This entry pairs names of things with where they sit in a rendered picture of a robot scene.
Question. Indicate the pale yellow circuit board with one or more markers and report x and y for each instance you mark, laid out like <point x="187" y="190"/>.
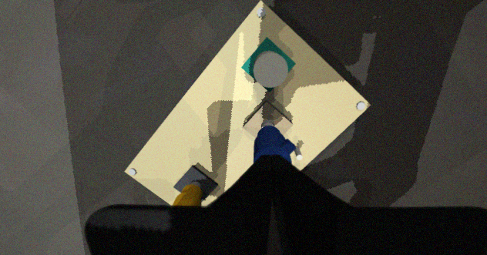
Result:
<point x="266" y="92"/>

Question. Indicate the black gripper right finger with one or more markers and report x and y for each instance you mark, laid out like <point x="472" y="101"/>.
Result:
<point x="312" y="221"/>

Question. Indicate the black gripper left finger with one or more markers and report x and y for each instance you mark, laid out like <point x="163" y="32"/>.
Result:
<point x="235" y="223"/>

